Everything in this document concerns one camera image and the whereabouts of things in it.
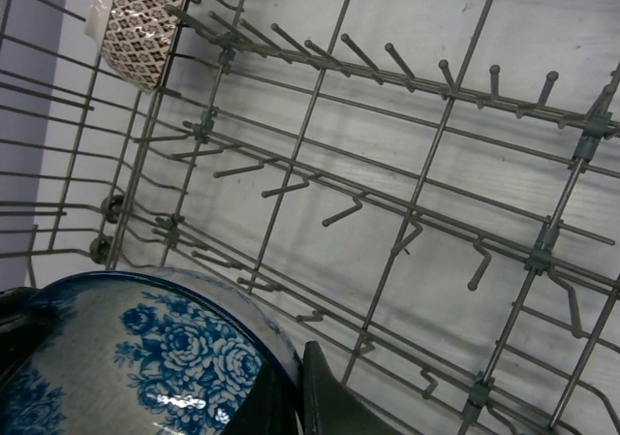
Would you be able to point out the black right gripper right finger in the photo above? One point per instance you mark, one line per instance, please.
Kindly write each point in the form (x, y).
(328, 406)

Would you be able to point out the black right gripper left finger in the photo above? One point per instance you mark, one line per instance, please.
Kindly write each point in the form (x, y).
(24, 327)

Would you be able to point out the blue floral bowl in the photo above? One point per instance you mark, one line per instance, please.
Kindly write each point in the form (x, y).
(155, 351)

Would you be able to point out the brown patterned bowl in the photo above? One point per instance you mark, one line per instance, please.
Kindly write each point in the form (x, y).
(133, 37)

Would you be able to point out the grey wire dish rack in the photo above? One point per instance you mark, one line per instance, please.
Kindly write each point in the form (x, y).
(427, 188)

